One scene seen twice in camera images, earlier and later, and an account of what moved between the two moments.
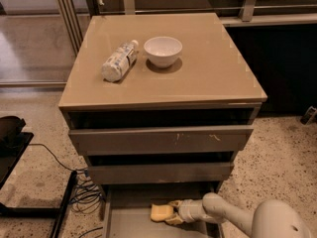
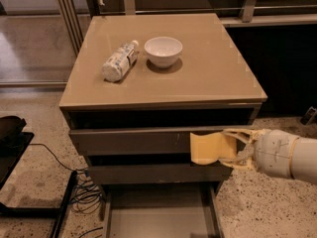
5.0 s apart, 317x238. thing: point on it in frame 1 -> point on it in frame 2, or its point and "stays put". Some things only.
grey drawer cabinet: x=159 y=103 stays put
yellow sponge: x=160 y=212 -> x=209 y=149
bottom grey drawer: x=127 y=210 stays put
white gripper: x=185 y=209 -> x=273 y=153
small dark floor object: x=310 y=116 stays put
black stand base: x=13 y=141 stays put
